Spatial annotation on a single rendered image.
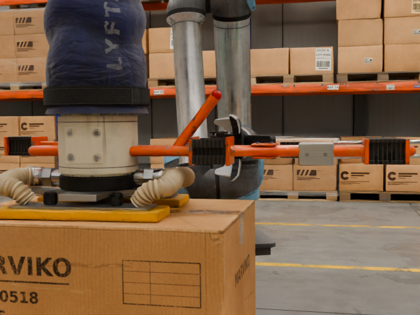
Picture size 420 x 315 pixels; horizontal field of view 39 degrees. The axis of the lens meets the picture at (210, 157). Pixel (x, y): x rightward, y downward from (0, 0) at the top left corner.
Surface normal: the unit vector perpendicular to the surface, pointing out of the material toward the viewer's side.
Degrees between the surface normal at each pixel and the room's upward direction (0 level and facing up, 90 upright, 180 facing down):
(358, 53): 86
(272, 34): 90
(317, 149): 90
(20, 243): 90
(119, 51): 74
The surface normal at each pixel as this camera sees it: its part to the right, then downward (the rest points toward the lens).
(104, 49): 0.39, -0.20
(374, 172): -0.23, 0.07
